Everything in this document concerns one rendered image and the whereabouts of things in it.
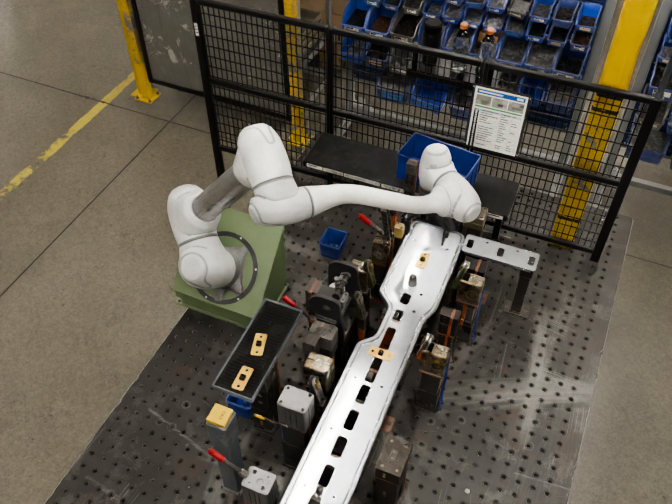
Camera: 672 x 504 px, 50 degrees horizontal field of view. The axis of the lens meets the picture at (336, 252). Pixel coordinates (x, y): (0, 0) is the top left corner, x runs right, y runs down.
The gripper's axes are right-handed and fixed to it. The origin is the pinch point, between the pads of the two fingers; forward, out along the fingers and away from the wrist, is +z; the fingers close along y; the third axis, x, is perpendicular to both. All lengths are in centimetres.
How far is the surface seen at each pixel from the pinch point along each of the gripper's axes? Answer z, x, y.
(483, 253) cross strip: 13.4, 12.3, 20.6
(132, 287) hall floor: 113, 9, -160
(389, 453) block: 10, -82, 15
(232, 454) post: 17, -97, -31
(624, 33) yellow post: -62, 58, 46
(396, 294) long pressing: 13.3, -19.8, -3.6
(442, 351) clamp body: 8.9, -40.7, 19.7
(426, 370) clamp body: 19.1, -43.2, 15.8
